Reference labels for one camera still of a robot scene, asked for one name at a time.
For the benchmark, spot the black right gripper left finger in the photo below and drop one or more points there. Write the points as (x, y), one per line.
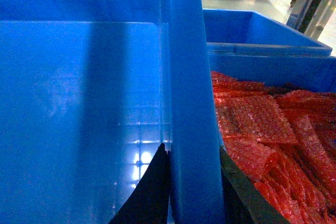
(149, 202)

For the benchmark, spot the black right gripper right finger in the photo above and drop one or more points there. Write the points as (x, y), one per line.
(243, 202)

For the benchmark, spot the blue plastic crate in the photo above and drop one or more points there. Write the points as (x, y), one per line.
(89, 91)
(250, 46)

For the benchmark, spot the red bubble wrap bags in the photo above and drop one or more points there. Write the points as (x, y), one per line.
(283, 140)

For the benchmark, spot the metal shelf frame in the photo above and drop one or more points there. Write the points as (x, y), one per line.
(310, 17)

